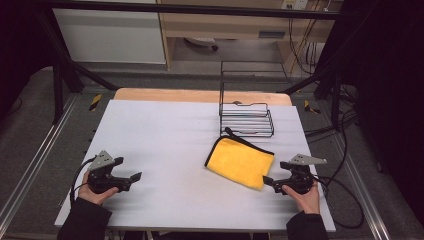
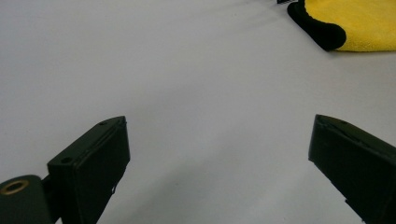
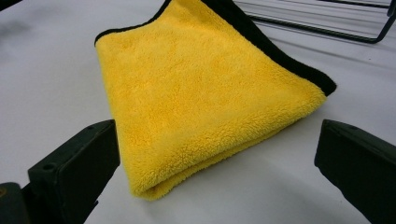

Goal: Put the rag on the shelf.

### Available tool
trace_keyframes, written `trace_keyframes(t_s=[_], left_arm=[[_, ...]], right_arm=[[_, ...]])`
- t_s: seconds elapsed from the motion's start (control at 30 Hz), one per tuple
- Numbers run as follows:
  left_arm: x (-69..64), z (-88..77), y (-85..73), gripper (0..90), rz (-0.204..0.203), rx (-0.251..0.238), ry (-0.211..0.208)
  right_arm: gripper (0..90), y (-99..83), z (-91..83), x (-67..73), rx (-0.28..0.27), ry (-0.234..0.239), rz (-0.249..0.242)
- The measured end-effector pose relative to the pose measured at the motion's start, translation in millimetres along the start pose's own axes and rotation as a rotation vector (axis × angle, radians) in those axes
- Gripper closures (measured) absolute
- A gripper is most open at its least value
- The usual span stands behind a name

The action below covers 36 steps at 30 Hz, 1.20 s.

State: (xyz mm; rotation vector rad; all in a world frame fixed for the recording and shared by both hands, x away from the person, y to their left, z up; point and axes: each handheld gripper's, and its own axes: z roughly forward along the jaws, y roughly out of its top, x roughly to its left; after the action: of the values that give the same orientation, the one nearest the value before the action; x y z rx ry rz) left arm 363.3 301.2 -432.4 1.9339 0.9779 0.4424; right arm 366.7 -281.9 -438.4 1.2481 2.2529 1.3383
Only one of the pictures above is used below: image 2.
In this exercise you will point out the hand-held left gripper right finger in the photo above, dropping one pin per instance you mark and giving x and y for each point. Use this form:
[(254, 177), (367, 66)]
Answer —
[(358, 161)]

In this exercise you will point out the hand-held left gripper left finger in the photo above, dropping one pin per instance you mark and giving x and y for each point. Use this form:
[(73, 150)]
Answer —
[(90, 168)]

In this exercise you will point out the black hanger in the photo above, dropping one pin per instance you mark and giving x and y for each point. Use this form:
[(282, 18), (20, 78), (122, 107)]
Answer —
[(320, 29)]

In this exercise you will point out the yellow towel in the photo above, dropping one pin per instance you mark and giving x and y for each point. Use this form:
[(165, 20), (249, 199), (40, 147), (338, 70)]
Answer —
[(364, 21)]

